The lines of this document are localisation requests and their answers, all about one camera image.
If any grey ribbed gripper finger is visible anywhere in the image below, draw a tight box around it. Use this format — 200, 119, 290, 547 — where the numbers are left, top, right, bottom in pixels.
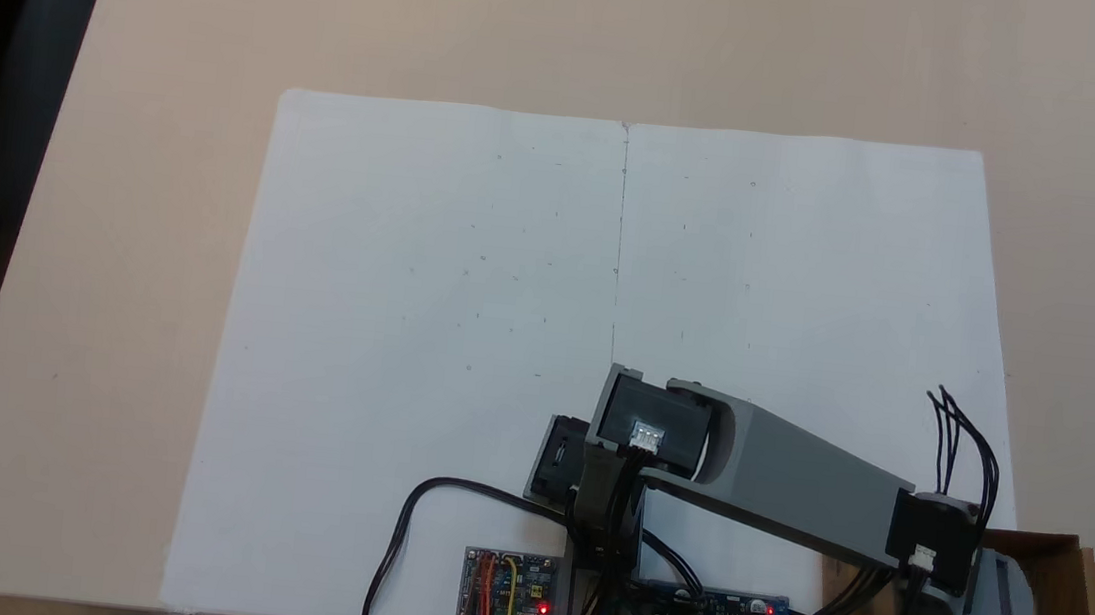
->
968, 548, 1047, 615

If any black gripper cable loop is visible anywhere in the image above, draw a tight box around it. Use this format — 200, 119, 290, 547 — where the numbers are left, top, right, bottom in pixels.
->
915, 384, 1009, 514

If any circuit board with coloured wires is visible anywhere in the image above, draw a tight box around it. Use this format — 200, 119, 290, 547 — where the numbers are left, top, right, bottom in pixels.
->
456, 545, 565, 615

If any black cable on table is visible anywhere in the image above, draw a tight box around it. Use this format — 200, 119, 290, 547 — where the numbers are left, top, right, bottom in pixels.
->
360, 471, 581, 615

